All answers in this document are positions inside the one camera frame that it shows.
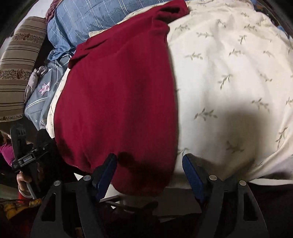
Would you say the grey-pink crumpled cloth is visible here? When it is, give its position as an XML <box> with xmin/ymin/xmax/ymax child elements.
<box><xmin>23</xmin><ymin>66</ymin><xmax>48</xmax><ymax>103</ymax></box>

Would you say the blue plaid quilt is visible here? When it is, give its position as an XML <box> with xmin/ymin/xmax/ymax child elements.
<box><xmin>47</xmin><ymin>0</ymin><xmax>163</xmax><ymax>61</ymax></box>

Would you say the left hand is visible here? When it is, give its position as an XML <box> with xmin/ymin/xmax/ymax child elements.
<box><xmin>16</xmin><ymin>172</ymin><xmax>32</xmax><ymax>198</ymax></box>

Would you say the grey star-patterned bedding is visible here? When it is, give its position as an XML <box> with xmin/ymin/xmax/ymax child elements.
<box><xmin>24</xmin><ymin>54</ymin><xmax>71</xmax><ymax>130</ymax></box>

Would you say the dark red shirt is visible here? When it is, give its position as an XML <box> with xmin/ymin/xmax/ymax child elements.
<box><xmin>54</xmin><ymin>1</ymin><xmax>189</xmax><ymax>196</ymax></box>

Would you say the brown striped cushion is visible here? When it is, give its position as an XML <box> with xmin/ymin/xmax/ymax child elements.
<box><xmin>0</xmin><ymin>16</ymin><xmax>47</xmax><ymax>122</ymax></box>

